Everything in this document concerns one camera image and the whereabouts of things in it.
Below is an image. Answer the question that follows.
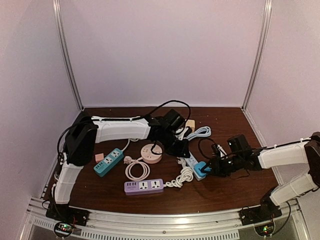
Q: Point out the front aluminium rail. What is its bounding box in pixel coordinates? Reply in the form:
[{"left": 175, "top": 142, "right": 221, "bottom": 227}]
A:
[{"left": 17, "top": 197, "right": 311, "bottom": 240}]

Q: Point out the right aluminium frame post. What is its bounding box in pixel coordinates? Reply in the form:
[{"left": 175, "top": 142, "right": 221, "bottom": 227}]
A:
[{"left": 241, "top": 0, "right": 273, "bottom": 111}]

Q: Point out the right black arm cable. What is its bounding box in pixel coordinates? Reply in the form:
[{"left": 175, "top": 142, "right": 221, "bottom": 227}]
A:
[{"left": 197, "top": 138, "right": 226, "bottom": 161}]

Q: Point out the pink round socket base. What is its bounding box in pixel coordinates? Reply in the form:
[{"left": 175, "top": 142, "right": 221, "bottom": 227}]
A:
[{"left": 140, "top": 143, "right": 163, "bottom": 164}]

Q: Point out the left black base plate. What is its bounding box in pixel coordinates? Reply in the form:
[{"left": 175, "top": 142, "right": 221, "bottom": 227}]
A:
[{"left": 45, "top": 205, "right": 89, "bottom": 226}]

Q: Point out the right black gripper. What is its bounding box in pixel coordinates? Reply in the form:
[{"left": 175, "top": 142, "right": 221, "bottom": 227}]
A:
[{"left": 200, "top": 154, "right": 243, "bottom": 178}]

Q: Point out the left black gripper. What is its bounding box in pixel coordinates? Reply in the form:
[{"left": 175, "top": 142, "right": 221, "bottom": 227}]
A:
[{"left": 160, "top": 130, "right": 191, "bottom": 159}]

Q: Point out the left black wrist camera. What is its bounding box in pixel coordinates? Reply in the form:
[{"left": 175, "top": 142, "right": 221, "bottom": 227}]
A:
[{"left": 163, "top": 108, "right": 185, "bottom": 131}]

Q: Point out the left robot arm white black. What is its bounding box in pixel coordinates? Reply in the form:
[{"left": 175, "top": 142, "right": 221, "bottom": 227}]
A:
[{"left": 51, "top": 110, "right": 190, "bottom": 222}]

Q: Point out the beige cube socket adapter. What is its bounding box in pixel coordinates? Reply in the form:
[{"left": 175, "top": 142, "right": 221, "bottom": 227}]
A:
[{"left": 185, "top": 119, "right": 196, "bottom": 133}]

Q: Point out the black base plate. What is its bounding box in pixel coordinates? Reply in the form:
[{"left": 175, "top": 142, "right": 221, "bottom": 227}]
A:
[
  {"left": 238, "top": 205, "right": 282, "bottom": 226},
  {"left": 45, "top": 205, "right": 89, "bottom": 226}
]

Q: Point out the white knotted purple-strip cable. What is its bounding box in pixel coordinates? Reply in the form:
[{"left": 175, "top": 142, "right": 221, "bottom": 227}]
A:
[{"left": 163, "top": 156, "right": 195, "bottom": 189}]

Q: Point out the white cable of teal strip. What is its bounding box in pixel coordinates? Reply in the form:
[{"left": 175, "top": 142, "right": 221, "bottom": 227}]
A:
[{"left": 121, "top": 137, "right": 138, "bottom": 152}]

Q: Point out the aluminium frame post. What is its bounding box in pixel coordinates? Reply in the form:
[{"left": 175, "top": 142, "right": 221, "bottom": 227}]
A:
[
  {"left": 52, "top": 0, "right": 84, "bottom": 111},
  {"left": 241, "top": 0, "right": 273, "bottom": 111}
]

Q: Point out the grey strip cable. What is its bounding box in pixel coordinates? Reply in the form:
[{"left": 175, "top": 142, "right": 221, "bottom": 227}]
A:
[{"left": 186, "top": 125, "right": 212, "bottom": 141}]

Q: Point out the grey power strip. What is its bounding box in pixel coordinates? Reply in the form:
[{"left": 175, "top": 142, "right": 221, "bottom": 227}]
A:
[{"left": 182, "top": 152, "right": 206, "bottom": 181}]

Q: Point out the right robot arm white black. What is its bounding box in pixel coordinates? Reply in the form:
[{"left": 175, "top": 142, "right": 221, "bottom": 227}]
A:
[{"left": 198, "top": 132, "right": 320, "bottom": 221}]

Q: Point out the purple power strip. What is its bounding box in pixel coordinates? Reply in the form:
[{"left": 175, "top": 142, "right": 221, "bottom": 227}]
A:
[{"left": 124, "top": 178, "right": 165, "bottom": 196}]

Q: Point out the blue charger plug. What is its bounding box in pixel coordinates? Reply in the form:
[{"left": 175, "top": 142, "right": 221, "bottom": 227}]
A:
[{"left": 193, "top": 161, "right": 211, "bottom": 178}]

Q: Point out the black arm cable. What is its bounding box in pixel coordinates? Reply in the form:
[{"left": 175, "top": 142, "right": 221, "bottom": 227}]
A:
[
  {"left": 197, "top": 138, "right": 226, "bottom": 161},
  {"left": 56, "top": 99, "right": 192, "bottom": 161}
]

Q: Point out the white coiled round-socket cable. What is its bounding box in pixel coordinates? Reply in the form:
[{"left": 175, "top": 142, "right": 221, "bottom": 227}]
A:
[{"left": 123, "top": 155, "right": 152, "bottom": 182}]

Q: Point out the small pink charger plug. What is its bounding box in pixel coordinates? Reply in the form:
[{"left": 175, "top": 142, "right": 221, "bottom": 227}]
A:
[{"left": 94, "top": 153, "right": 105, "bottom": 163}]

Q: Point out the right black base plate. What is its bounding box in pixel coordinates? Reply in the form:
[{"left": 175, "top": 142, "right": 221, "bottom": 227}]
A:
[{"left": 238, "top": 205, "right": 282, "bottom": 226}]

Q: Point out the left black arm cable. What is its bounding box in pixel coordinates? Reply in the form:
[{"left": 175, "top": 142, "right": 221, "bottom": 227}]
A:
[{"left": 56, "top": 99, "right": 192, "bottom": 161}]

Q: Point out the teal power strip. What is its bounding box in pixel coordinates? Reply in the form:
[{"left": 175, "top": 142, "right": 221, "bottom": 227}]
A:
[{"left": 93, "top": 148, "right": 124, "bottom": 177}]

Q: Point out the left aluminium frame post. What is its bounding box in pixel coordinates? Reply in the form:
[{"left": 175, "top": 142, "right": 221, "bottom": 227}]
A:
[{"left": 52, "top": 0, "right": 84, "bottom": 111}]

